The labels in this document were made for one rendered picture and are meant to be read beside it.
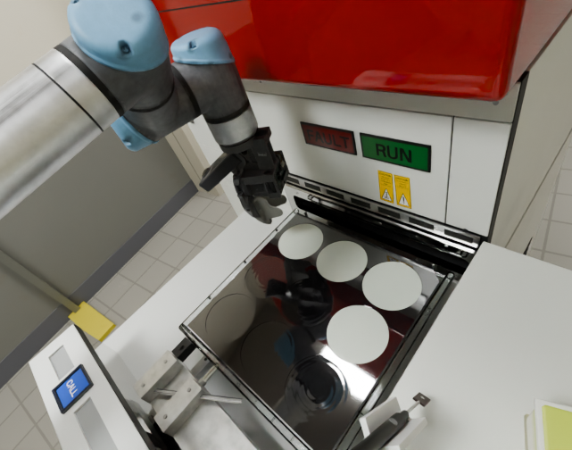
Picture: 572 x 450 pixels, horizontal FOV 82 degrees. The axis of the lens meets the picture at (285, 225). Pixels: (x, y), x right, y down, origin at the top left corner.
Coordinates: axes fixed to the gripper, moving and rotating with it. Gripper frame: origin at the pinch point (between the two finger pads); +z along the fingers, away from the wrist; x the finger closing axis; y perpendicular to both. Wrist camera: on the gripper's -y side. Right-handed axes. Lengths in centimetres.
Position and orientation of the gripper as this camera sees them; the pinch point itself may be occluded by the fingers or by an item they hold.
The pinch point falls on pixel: (265, 219)
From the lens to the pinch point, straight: 68.7
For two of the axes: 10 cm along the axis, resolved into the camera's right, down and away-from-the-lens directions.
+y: 9.4, -0.3, -3.5
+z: 2.8, 6.8, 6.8
